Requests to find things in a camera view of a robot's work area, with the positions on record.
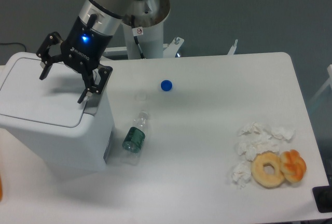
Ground crumpled white tissue top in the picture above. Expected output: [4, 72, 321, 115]
[238, 122, 296, 142]

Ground orange glazed twisted bread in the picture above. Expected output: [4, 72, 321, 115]
[280, 149, 307, 184]

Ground black cable on floor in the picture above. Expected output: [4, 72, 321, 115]
[0, 42, 27, 52]

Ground white frame at right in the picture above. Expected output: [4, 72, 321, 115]
[309, 65, 331, 113]

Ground clear green label bottle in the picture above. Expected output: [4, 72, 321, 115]
[120, 110, 149, 166]

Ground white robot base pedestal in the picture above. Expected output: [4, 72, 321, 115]
[102, 0, 185, 60]

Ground plain ring doughnut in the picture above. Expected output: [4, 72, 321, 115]
[251, 152, 285, 188]

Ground blue bottle cap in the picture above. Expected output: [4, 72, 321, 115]
[160, 79, 173, 92]

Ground crumpled white tissue bottom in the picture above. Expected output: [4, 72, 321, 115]
[231, 161, 252, 189]

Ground crumpled white tissue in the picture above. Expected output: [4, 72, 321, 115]
[236, 134, 280, 161]
[238, 122, 296, 142]
[231, 161, 252, 189]

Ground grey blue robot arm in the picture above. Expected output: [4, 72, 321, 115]
[36, 0, 134, 103]

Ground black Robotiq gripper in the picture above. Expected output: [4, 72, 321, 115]
[36, 15, 113, 104]

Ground white trash can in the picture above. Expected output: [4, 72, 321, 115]
[1, 52, 115, 171]

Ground black device at edge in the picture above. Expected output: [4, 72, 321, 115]
[312, 186, 331, 213]

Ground crumpled white tissue middle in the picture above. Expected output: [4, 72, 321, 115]
[236, 134, 280, 161]

